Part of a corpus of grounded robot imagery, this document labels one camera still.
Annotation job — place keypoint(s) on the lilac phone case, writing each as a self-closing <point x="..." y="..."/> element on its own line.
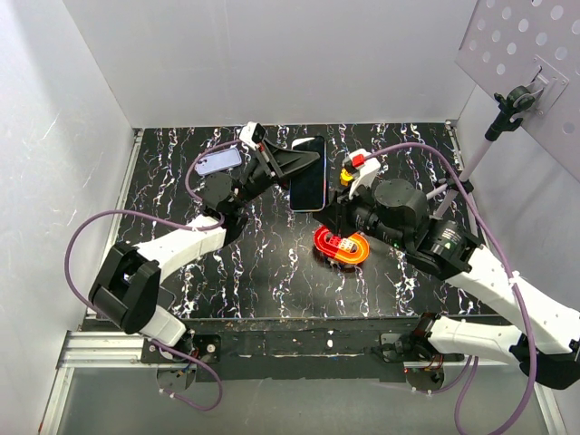
<point x="218" y="161"/>

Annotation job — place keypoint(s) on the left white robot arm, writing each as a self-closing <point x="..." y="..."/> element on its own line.
<point x="127" y="286"/>

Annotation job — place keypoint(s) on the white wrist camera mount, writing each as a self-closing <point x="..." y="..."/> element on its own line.
<point x="363" y="168"/>
<point x="253" y="134"/>

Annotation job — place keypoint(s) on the red orange oval tray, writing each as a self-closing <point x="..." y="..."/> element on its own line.
<point x="343" y="251"/>

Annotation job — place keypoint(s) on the perforated lilac panel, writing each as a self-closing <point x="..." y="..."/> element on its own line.
<point x="533" y="44"/>

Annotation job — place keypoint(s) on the yellow round toy block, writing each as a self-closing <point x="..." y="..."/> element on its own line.
<point x="346" y="178"/>

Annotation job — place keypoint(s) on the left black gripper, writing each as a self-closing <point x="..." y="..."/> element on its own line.
<point x="279" y="163"/>

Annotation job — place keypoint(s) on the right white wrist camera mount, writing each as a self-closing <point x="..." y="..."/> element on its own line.
<point x="363" y="168"/>

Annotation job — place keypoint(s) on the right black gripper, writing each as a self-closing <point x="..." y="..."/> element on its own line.
<point x="337" y="212"/>

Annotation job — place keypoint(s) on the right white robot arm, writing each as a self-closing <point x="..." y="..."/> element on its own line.
<point x="542" y="335"/>

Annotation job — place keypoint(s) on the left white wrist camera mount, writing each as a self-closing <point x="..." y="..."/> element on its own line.
<point x="253" y="134"/>

